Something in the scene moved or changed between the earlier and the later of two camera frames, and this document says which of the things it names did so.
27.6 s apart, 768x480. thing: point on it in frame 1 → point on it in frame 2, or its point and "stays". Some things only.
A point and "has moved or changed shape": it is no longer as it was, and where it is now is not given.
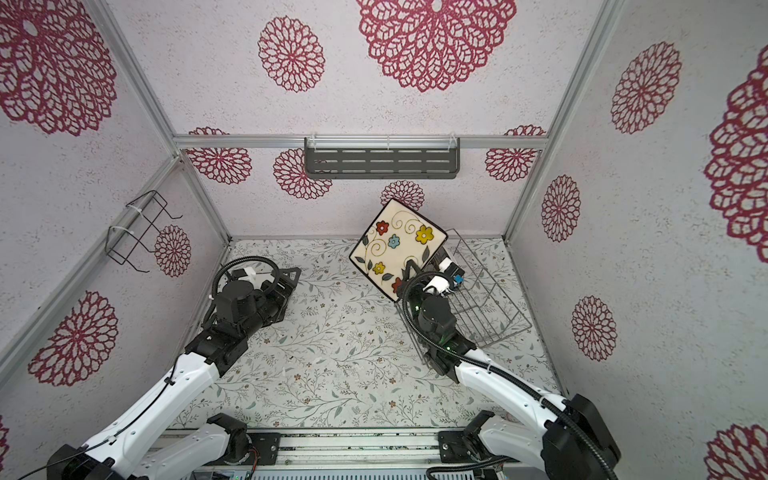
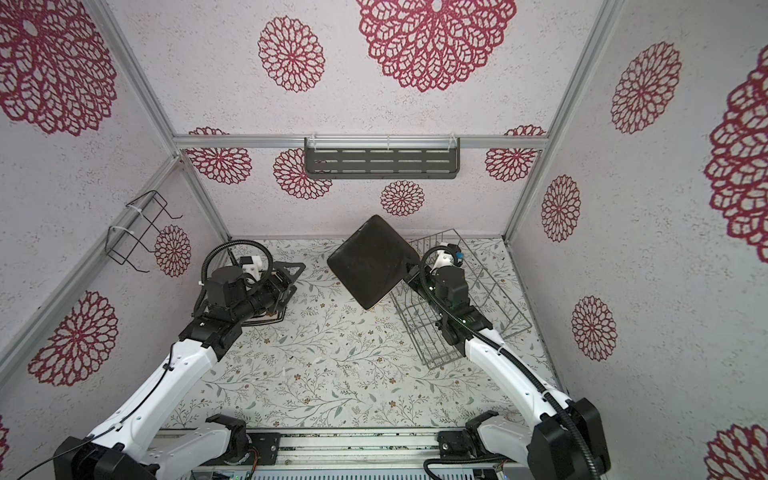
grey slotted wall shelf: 377,157 stays
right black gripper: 423,288 → 413,279
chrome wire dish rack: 483,312 stays
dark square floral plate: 397,235 has moved or changed shape
